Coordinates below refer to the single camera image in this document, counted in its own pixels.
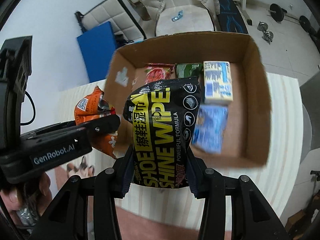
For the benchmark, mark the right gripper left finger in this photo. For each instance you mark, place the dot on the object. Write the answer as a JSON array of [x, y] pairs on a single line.
[[67, 214]]

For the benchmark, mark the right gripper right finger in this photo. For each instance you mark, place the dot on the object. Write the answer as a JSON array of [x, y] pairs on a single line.
[[252, 215]]

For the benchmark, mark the orange snack packet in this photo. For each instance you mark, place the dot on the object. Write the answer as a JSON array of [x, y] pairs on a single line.
[[99, 116]]

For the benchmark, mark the blue tissue pack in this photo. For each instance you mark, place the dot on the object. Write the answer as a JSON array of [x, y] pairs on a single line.
[[210, 126]]

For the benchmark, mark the white blue small box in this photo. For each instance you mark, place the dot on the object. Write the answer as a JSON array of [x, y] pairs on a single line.
[[217, 82]]

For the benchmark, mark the black shoe shine wipes pack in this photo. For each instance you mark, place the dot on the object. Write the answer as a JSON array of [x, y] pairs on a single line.
[[163, 117]]

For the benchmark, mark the red floral snack packet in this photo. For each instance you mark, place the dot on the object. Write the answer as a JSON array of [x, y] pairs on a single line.
[[158, 71]]

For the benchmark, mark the green wipes packet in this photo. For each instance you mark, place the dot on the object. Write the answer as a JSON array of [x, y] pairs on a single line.
[[188, 69]]

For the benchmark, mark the left hand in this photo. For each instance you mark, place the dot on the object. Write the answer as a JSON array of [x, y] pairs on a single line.
[[14, 198]]

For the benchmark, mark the blue foam mat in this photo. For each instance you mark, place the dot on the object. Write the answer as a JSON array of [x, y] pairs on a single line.
[[97, 47]]

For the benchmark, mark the grey chair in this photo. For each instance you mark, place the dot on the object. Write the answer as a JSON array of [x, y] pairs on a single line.
[[311, 105]]

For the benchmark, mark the white quilted cushion chair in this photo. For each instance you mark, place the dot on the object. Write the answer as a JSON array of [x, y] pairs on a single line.
[[115, 12]]

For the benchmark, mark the chrome dumbbell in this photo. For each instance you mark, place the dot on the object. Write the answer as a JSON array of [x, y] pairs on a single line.
[[267, 34]]

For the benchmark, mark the black blue weight bench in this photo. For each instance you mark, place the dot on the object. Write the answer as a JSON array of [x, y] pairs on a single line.
[[230, 19]]

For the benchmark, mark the black barbell on floor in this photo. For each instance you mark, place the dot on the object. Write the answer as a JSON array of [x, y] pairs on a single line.
[[279, 14]]

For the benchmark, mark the small blue packet on chair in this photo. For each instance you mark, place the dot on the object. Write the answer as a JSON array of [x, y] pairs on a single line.
[[178, 16]]

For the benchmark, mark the white chair with jacket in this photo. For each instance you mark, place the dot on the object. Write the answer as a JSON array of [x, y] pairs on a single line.
[[195, 18]]

